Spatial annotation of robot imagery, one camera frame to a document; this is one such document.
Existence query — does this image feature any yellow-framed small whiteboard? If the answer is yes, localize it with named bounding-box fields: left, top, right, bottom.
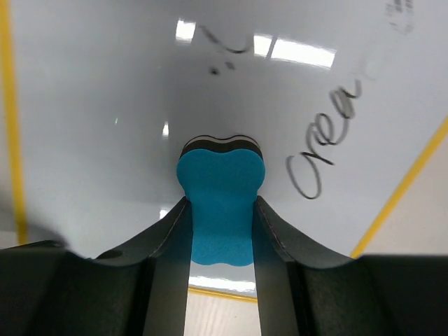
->
left=0, top=0, right=448, bottom=305

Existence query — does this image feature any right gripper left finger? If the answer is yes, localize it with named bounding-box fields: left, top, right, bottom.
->
left=1, top=199, right=192, bottom=335

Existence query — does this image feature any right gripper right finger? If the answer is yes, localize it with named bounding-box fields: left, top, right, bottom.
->
left=252, top=198, right=447, bottom=335

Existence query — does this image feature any blue foam whiteboard eraser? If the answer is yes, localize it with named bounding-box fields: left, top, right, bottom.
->
left=176, top=134, right=265, bottom=267

